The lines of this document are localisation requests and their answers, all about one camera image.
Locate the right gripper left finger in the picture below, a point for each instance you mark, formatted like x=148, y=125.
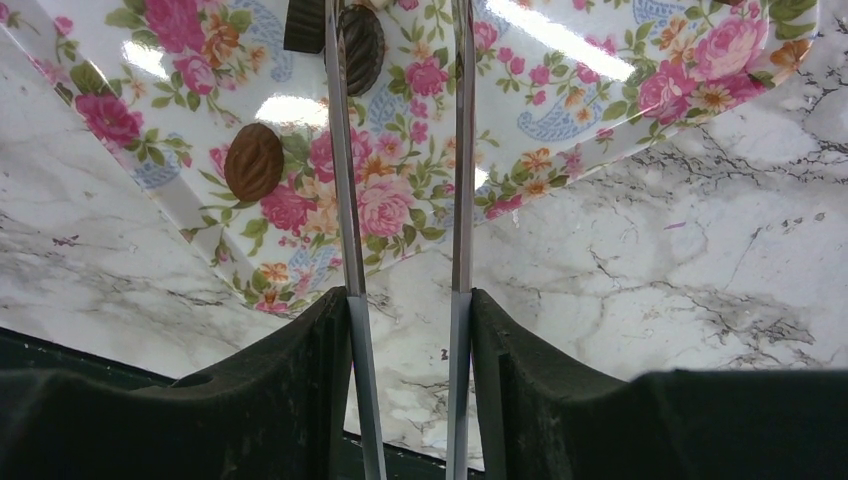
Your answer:
x=274, y=410

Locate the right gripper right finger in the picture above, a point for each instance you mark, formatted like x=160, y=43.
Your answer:
x=546, y=415

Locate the brown oval chocolate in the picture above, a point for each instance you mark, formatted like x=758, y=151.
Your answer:
x=254, y=163

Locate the dark oval chocolate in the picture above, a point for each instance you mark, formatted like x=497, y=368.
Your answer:
x=364, y=45

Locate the dark ridged chocolate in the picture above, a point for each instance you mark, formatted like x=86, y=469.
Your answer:
x=304, y=30

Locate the floral rectangular tray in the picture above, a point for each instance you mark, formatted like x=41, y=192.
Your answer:
x=563, y=88

